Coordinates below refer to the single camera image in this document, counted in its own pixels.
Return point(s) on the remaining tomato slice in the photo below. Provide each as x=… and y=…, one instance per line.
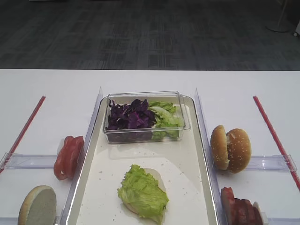
x=59, y=163

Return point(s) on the white metal tray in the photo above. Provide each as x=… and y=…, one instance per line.
x=181, y=165

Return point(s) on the lower right clear rail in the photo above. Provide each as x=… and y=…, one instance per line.
x=279, y=221

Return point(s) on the right red strip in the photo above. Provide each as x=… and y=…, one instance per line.
x=276, y=138

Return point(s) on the green lettuce in container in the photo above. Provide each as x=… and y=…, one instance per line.
x=165, y=116

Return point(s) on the bun half rack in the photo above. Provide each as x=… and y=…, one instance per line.
x=38, y=207
x=218, y=144

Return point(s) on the left red strip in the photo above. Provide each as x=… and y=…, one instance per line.
x=23, y=131

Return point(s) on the upper left clear rail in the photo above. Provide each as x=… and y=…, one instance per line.
x=25, y=161

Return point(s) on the sesame bun top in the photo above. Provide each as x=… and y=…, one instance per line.
x=239, y=150

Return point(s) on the right clear long divider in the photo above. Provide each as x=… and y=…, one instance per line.
x=213, y=182

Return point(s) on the red strip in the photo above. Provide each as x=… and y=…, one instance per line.
x=23, y=131
x=276, y=138

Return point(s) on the clear rail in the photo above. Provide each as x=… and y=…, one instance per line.
x=25, y=161
x=281, y=163
x=279, y=221

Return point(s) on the clear plastic salad container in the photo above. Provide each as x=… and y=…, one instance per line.
x=145, y=134

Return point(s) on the white pusher block tomato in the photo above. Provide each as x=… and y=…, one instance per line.
x=60, y=146

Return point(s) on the purple cabbage leaves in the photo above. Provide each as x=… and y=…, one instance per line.
x=130, y=116

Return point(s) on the bun half left rack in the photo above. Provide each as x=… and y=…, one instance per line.
x=38, y=207

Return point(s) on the white pusher block patties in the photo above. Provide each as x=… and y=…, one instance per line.
x=261, y=212

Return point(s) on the upper right clear rail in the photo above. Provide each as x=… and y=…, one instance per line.
x=281, y=163

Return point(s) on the bun half right rack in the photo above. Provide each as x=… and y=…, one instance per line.
x=218, y=144

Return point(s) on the bottom bun on tray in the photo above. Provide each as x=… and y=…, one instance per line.
x=158, y=178

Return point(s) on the green lettuce leaf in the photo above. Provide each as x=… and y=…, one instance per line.
x=140, y=189

